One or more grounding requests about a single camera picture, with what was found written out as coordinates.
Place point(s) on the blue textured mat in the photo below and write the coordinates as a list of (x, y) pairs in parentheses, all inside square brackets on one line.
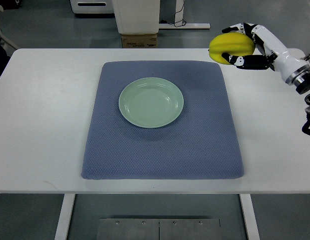
[(201, 144)]

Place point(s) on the white cabinet with slot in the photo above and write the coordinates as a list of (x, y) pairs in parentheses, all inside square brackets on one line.
[(92, 8)]

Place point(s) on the white table leg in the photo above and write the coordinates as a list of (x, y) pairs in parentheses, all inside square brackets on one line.
[(65, 217), (249, 217)]

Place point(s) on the left white table leg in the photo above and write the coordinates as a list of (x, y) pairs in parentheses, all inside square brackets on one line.
[(65, 217)]

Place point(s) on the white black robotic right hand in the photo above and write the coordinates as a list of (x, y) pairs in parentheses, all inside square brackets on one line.
[(274, 55)]

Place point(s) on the white desk leg base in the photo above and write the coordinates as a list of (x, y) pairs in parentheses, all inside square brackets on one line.
[(179, 22)]

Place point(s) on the right white table leg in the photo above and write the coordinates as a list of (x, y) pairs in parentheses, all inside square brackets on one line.
[(249, 217)]

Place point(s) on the white bin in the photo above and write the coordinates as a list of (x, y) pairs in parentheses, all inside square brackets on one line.
[(137, 16)]

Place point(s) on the yellow starfruit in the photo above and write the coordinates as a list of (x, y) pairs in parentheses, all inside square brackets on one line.
[(233, 43)]

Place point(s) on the black silver robot right arm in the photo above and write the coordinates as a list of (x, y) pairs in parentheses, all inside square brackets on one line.
[(308, 100)]

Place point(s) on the light green plate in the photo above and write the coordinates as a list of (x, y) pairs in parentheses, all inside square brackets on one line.
[(151, 102)]

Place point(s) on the white chair frame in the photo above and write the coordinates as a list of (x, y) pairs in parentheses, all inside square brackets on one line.
[(4, 41)]

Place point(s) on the cardboard box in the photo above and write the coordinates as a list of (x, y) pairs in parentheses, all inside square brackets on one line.
[(139, 41)]

